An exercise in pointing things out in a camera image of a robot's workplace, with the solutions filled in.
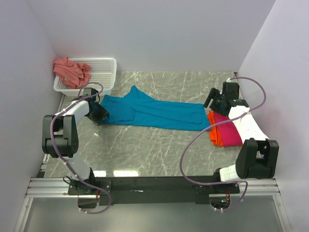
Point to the aluminium rail frame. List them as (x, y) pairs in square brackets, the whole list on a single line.
[(56, 187)]

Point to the salmon crumpled t shirt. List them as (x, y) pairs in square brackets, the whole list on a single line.
[(73, 74)]

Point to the white plastic basket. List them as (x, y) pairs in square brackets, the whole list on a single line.
[(103, 71)]

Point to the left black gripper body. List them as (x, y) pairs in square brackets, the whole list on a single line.
[(98, 114)]

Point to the pink folded t shirt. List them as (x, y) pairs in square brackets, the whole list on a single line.
[(228, 131)]

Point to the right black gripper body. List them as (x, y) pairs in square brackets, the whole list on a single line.
[(216, 105)]

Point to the orange folded t shirt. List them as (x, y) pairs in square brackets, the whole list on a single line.
[(215, 136)]

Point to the black base beam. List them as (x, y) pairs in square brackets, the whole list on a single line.
[(103, 197)]

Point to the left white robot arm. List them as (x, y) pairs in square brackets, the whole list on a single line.
[(60, 136)]

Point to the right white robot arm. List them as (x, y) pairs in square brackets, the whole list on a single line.
[(258, 154)]

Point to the blue t shirt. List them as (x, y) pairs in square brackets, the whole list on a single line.
[(136, 108)]

